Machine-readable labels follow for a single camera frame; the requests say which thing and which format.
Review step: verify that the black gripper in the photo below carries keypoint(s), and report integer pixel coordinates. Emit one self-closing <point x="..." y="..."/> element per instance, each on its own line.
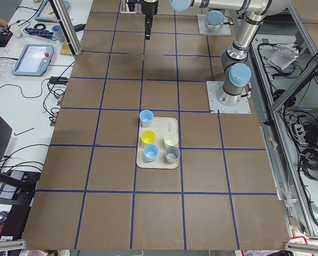
<point x="149" y="7"/>

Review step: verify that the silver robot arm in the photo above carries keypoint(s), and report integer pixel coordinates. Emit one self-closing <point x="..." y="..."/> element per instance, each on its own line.
<point x="238" y="74"/>
<point x="214" y="20"/>

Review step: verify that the blue cup on desk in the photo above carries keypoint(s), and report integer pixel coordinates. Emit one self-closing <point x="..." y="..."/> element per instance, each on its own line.
<point x="58" y="33"/>

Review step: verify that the light blue cup near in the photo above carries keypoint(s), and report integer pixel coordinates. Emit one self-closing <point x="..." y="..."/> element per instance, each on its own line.
<point x="146" y="117"/>

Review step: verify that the light blue cup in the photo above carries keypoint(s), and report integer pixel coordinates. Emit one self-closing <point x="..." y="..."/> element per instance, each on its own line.
<point x="146" y="117"/>
<point x="151" y="152"/>

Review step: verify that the yellow plastic cup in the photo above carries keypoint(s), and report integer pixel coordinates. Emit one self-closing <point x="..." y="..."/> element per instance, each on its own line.
<point x="148" y="137"/>

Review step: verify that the cream plastic cup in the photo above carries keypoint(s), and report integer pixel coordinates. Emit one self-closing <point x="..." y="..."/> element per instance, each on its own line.
<point x="171" y="139"/>

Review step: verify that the light blue cup far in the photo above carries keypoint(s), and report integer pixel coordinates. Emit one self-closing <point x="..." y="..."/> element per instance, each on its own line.
<point x="151" y="152"/>

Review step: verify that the grey plastic cup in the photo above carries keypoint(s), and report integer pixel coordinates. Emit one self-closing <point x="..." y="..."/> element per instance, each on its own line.
<point x="172" y="154"/>

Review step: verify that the black power adapter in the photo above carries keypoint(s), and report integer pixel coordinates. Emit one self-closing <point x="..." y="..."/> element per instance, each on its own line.
<point x="79" y="27"/>

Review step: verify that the wooden mug tree stand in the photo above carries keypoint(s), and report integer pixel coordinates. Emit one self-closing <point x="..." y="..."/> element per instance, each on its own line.
<point x="67" y="49"/>

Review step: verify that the blue checkered cloth case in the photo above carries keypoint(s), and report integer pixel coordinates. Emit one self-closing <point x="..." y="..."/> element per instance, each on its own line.
<point x="39" y="32"/>

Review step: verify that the cream plastic tray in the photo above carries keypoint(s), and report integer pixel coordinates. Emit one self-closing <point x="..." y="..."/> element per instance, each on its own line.
<point x="160" y="126"/>

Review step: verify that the teach pendant near stand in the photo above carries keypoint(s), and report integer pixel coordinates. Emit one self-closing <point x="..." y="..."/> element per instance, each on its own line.
<point x="33" y="60"/>

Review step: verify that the black monitor stand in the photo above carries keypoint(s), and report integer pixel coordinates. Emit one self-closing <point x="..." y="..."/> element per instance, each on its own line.
<point x="17" y="186"/>

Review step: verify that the white wire cup rack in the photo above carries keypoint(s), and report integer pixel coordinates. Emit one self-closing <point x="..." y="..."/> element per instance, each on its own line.
<point x="128" y="7"/>

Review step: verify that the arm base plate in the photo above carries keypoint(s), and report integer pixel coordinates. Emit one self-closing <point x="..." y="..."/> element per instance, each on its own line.
<point x="223" y="31"/>
<point x="222" y="103"/>

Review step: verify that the aluminium frame post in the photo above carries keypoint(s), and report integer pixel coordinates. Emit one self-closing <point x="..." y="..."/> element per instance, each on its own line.
<point x="64" y="21"/>

